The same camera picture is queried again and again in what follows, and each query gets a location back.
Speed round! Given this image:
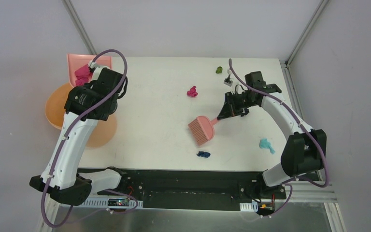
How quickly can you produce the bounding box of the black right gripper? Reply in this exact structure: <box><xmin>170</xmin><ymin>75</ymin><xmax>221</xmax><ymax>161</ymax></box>
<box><xmin>218</xmin><ymin>91</ymin><xmax>257</xmax><ymax>120</ymax></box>

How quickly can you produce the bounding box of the pink hand brush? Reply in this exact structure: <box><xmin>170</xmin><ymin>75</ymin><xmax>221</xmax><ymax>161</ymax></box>
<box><xmin>187</xmin><ymin>116</ymin><xmax>219</xmax><ymax>146</ymax></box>

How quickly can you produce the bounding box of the pink plastic dustpan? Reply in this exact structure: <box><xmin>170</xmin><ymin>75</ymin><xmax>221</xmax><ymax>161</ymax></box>
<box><xmin>66</xmin><ymin>54</ymin><xmax>113</xmax><ymax>87</ymax></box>

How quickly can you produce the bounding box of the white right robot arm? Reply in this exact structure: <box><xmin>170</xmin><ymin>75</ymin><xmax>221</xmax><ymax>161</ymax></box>
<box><xmin>217</xmin><ymin>71</ymin><xmax>327</xmax><ymax>198</ymax></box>

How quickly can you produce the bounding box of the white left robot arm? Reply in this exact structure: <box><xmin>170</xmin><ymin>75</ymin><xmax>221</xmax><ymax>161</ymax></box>
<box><xmin>29</xmin><ymin>66</ymin><xmax>128</xmax><ymax>206</ymax></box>

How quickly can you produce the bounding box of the magenta paper scrap centre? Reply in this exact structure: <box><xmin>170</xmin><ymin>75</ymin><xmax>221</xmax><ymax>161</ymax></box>
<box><xmin>186</xmin><ymin>86</ymin><xmax>198</xmax><ymax>98</ymax></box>

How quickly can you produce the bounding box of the green paper scrap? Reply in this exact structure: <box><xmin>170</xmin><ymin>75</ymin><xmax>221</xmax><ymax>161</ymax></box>
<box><xmin>215</xmin><ymin>66</ymin><xmax>223</xmax><ymax>74</ymax></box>

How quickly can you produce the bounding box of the light blue paper scrap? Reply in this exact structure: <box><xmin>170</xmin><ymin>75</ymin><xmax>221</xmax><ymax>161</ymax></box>
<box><xmin>258</xmin><ymin>138</ymin><xmax>275</xmax><ymax>154</ymax></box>

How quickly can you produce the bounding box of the dark blue paper scrap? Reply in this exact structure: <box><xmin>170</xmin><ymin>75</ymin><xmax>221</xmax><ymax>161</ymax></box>
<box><xmin>197</xmin><ymin>151</ymin><xmax>211</xmax><ymax>159</ymax></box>

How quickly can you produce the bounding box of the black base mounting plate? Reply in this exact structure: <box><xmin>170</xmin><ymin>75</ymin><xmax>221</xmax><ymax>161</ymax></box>
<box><xmin>86</xmin><ymin>168</ymin><xmax>297</xmax><ymax>212</ymax></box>

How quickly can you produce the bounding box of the orange plastic bucket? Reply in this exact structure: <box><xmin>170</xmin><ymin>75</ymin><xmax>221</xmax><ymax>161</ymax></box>
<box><xmin>44</xmin><ymin>82</ymin><xmax>118</xmax><ymax>148</ymax></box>

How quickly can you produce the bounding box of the magenta paper scrap by bucket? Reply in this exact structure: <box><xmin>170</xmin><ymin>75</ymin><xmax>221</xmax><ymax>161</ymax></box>
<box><xmin>74</xmin><ymin>65</ymin><xmax>93</xmax><ymax>86</ymax></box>

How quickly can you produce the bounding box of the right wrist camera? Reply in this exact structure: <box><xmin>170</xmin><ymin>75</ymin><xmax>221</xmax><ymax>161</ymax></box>
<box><xmin>223</xmin><ymin>74</ymin><xmax>233</xmax><ymax>87</ymax></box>

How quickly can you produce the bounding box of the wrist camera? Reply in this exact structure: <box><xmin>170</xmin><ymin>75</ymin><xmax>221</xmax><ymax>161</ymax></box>
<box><xmin>223</xmin><ymin>74</ymin><xmax>233</xmax><ymax>87</ymax></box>
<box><xmin>87</xmin><ymin>60</ymin><xmax>104</xmax><ymax>73</ymax></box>

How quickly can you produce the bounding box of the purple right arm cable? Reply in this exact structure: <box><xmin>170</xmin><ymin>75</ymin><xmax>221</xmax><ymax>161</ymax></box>
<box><xmin>228</xmin><ymin>58</ymin><xmax>330</xmax><ymax>218</ymax></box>

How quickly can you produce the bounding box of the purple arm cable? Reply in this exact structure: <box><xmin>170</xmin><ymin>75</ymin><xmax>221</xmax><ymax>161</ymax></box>
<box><xmin>228</xmin><ymin>58</ymin><xmax>330</xmax><ymax>218</ymax></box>
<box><xmin>41</xmin><ymin>49</ymin><xmax>128</xmax><ymax>228</ymax></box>

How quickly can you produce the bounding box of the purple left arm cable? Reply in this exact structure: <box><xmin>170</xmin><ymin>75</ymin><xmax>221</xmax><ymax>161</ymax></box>
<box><xmin>41</xmin><ymin>49</ymin><xmax>128</xmax><ymax>228</ymax></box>

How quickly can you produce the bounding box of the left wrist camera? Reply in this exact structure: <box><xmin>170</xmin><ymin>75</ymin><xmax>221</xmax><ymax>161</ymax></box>
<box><xmin>87</xmin><ymin>60</ymin><xmax>104</xmax><ymax>73</ymax></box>

